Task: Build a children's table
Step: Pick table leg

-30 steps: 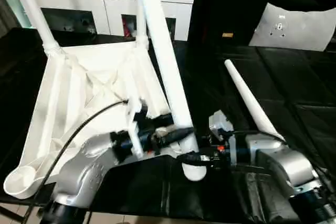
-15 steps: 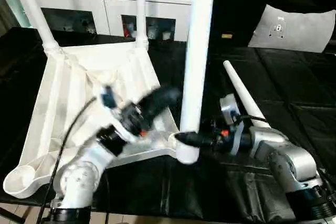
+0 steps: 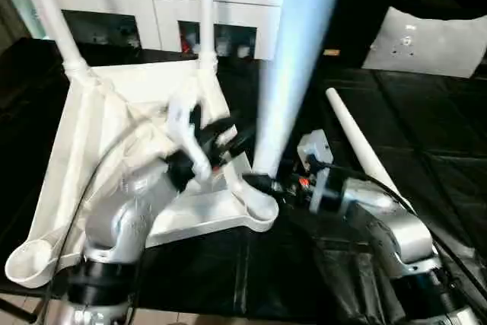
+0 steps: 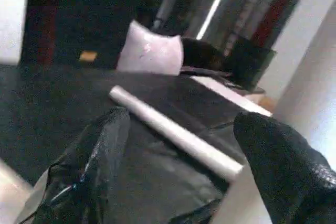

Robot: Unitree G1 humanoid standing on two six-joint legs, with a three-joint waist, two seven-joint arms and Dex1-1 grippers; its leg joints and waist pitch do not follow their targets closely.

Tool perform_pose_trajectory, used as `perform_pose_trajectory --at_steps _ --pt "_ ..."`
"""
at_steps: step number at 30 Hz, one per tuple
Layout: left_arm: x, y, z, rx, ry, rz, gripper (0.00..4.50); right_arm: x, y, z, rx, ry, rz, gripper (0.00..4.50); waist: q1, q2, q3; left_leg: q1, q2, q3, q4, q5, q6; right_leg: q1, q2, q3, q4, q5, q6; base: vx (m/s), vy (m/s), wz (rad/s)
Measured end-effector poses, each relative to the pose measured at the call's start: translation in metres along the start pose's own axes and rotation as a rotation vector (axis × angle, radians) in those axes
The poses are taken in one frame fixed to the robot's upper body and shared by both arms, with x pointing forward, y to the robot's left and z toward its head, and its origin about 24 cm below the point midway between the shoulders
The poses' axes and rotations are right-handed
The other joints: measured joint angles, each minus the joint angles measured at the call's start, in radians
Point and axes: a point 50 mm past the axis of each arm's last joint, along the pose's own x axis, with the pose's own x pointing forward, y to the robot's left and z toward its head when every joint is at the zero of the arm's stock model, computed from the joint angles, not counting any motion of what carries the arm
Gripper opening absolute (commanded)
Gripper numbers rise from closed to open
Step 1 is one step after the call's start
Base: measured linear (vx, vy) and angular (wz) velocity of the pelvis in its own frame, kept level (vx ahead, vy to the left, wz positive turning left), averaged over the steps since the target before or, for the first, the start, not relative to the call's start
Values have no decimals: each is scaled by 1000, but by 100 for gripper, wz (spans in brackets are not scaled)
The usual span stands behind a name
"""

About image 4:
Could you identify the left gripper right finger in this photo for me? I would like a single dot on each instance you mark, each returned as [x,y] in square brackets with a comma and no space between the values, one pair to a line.
[294,177]

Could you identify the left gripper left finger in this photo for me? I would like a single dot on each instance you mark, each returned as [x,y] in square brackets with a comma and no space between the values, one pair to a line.
[89,177]

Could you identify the black work mat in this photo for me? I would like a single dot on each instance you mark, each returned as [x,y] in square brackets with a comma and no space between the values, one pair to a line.
[52,114]

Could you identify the flat white sheet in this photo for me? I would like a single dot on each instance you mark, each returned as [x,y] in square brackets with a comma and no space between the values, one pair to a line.
[231,95]

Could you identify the small yellow tag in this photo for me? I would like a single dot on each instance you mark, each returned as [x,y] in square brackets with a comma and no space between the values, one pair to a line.
[88,56]

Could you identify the white padded sheet with fitting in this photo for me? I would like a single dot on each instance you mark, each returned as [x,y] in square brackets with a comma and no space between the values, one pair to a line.
[152,51]

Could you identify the black cabinet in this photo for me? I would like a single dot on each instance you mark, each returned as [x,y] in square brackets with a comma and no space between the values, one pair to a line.
[94,9]

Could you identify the white sideboard cabinet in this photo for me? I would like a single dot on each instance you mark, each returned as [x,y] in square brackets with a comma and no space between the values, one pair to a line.
[13,19]

